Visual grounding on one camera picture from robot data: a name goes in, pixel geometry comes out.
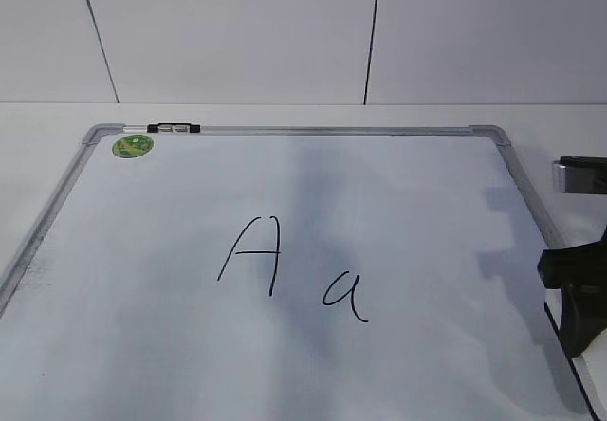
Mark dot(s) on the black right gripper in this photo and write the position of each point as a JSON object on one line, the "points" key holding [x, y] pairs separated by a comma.
{"points": [[580, 273]]}

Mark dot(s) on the white whiteboard eraser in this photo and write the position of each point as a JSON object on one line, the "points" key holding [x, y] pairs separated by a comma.
{"points": [[589, 369]]}

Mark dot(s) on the black and clear marker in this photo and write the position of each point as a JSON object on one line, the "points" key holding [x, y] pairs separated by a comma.
{"points": [[163, 128]]}

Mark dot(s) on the green round magnet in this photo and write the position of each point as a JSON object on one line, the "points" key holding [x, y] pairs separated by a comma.
{"points": [[132, 146]]}

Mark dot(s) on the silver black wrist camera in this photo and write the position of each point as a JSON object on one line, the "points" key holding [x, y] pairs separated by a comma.
{"points": [[580, 175]]}

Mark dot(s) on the whiteboard with aluminium frame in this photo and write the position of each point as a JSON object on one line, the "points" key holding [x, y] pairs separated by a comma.
{"points": [[287, 274]]}

